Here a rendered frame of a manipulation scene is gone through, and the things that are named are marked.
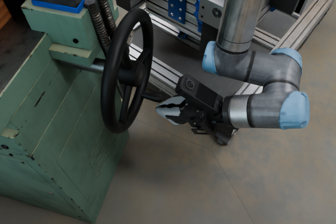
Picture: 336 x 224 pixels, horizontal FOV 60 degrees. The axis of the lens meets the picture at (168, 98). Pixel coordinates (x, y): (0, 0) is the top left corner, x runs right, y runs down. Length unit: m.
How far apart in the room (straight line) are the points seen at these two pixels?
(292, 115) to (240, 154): 0.91
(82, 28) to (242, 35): 0.32
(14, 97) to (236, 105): 0.45
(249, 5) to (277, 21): 1.25
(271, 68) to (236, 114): 0.13
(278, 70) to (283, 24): 1.17
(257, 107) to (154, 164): 0.89
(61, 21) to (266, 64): 0.44
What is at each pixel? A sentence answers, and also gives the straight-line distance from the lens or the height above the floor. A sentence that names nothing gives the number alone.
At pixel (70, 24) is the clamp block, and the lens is 0.63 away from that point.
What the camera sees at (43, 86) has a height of 0.81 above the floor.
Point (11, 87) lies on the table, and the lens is 0.62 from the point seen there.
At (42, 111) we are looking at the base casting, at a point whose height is 0.76.
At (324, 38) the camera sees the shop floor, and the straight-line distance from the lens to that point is 2.18.
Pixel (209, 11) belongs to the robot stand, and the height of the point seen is 0.74.
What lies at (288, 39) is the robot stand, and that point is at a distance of 1.72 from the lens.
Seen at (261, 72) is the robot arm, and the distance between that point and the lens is 0.67.
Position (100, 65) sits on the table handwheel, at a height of 0.83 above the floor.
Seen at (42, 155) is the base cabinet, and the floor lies 0.67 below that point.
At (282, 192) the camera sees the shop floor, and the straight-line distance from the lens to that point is 1.48.
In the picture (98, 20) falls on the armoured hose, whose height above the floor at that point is 0.93.
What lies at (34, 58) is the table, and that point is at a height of 0.89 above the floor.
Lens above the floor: 1.33
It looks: 55 degrees down
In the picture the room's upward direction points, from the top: straight up
